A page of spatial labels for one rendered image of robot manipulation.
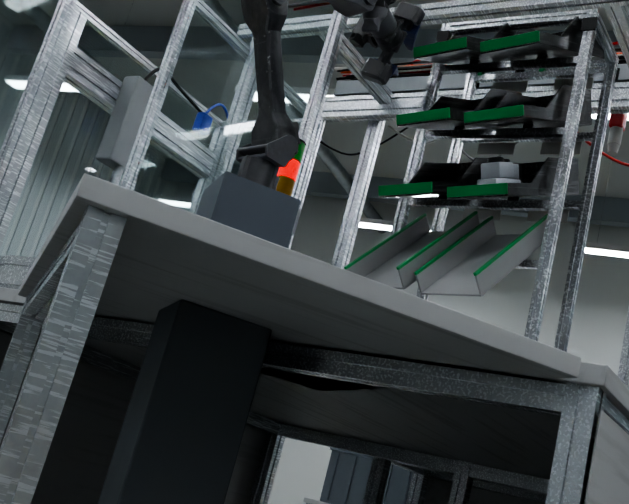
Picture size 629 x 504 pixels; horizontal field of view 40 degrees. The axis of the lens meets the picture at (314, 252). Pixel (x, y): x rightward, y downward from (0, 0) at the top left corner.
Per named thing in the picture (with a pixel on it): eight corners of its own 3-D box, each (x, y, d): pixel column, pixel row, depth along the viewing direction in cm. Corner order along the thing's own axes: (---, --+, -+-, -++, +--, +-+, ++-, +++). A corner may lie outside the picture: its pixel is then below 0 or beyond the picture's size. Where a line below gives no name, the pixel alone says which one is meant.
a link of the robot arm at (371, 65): (416, -10, 180) (391, -17, 183) (372, 66, 178) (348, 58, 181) (426, 12, 188) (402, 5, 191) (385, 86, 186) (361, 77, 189)
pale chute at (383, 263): (404, 289, 159) (398, 267, 157) (350, 288, 168) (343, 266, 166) (482, 231, 178) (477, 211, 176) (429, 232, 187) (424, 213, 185)
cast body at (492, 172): (496, 194, 159) (495, 156, 159) (477, 195, 163) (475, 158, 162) (523, 194, 165) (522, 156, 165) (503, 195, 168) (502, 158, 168)
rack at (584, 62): (527, 392, 153) (601, 5, 175) (351, 365, 174) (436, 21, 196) (561, 418, 170) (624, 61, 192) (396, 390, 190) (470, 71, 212)
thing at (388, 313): (76, 195, 97) (84, 172, 97) (17, 294, 179) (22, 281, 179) (578, 378, 119) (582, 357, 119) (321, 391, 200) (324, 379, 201)
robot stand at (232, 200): (191, 283, 139) (226, 170, 145) (170, 294, 152) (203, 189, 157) (270, 310, 144) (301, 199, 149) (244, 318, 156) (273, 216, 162)
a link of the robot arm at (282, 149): (264, 155, 150) (273, 122, 152) (230, 160, 156) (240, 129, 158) (290, 172, 154) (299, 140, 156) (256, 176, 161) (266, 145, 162)
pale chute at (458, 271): (481, 296, 150) (476, 273, 149) (419, 294, 159) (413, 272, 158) (554, 235, 169) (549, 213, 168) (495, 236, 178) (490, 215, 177)
